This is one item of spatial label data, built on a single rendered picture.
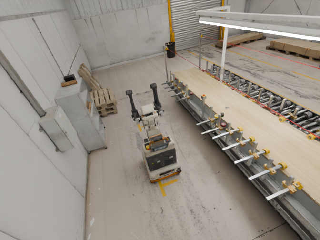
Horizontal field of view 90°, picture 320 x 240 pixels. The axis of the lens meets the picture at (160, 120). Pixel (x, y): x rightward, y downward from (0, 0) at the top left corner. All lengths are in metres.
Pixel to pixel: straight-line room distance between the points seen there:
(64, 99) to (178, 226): 2.95
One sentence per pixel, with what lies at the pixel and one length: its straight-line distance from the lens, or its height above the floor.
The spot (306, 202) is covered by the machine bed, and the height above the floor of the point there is 0.71.
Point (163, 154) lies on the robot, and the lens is 2.80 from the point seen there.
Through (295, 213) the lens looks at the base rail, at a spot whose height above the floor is 0.70.
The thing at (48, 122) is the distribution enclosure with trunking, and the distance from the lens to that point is 2.71.
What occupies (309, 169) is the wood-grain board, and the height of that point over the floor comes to 0.90.
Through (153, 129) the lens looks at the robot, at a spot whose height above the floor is 0.90.
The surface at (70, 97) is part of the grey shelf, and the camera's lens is 3.48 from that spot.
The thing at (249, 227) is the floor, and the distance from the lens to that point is 3.05.
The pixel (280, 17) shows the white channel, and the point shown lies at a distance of 2.23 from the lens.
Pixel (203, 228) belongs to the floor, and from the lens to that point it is 2.93.
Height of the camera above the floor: 2.79
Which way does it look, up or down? 38 degrees down
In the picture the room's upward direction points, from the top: 10 degrees counter-clockwise
